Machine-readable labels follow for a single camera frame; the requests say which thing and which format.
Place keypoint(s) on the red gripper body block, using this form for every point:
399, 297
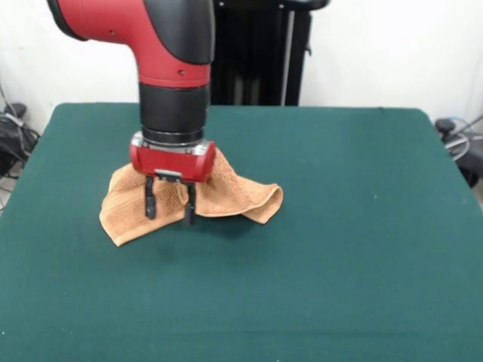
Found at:
170, 164

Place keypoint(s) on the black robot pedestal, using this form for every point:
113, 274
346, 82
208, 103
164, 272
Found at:
256, 56

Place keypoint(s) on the tan terry towel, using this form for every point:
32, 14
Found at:
124, 211

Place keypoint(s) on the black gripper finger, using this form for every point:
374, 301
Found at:
151, 205
190, 211

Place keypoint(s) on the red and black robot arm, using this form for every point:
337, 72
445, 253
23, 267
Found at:
170, 49

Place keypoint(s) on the dark green table cloth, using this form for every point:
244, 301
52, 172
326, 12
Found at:
302, 264

